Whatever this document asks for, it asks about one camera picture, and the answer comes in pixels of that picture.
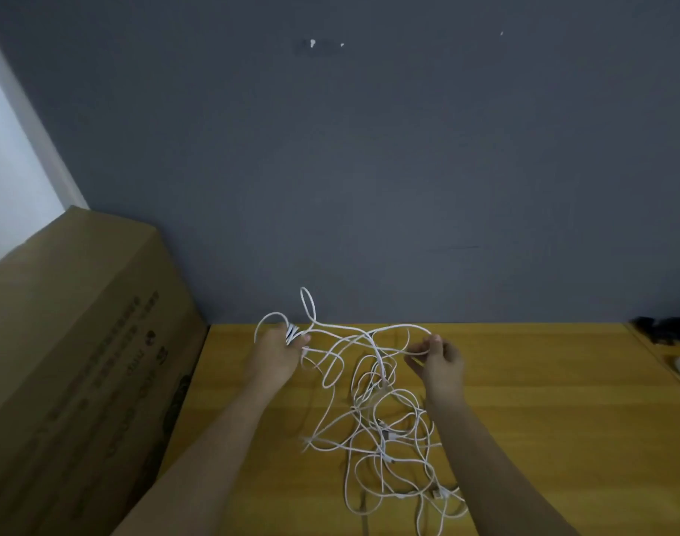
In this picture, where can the plain brown cardboard box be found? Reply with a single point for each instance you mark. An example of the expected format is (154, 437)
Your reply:
(72, 363)

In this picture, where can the person's right hand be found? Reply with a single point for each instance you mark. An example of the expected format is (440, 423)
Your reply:
(440, 371)

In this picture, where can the person's left hand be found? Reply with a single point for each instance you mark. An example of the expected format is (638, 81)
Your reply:
(273, 363)

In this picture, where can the person's right forearm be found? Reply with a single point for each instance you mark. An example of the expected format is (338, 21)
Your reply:
(496, 474)

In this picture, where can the person's left forearm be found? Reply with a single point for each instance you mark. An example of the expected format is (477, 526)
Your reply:
(201, 474)

